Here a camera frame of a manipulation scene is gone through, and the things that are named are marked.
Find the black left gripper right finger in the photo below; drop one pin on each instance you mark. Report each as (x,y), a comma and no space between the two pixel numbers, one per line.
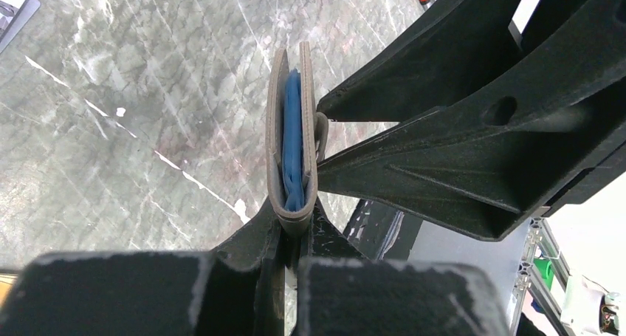
(361,281)

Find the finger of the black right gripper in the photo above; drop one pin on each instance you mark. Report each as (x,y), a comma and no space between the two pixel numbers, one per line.
(549,132)
(461,53)

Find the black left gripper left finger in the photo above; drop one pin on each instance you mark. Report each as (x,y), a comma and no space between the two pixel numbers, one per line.
(234,289)

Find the grey card holder blue lining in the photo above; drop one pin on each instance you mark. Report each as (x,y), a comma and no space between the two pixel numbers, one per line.
(295,140)

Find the aluminium frame rail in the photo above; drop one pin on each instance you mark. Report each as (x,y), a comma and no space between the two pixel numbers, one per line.
(541,263)

